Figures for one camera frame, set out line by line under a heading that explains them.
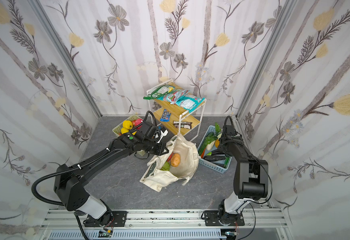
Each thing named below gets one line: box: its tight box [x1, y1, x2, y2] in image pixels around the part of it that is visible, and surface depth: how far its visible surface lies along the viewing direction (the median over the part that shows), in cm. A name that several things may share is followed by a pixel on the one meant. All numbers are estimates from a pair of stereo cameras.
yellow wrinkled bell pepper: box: [122, 120, 133, 130], surface depth 106 cm
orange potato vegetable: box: [170, 153, 181, 167], surface depth 90 cm
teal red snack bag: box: [157, 89, 190, 105], surface depth 81 cm
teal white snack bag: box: [176, 94, 206, 113], surface depth 78 cm
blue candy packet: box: [160, 108, 171, 122], surface depth 98 cm
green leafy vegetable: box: [199, 122, 222, 155], surface depth 98 cm
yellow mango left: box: [120, 127, 130, 135], surface depth 103 cm
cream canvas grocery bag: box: [140, 133, 200, 192], surface depth 82 cm
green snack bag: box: [143, 85, 175, 100], surface depth 83 cm
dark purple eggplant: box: [203, 155, 226, 162], surface depth 95 cm
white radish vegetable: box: [206, 140, 216, 151], surface depth 100 cm
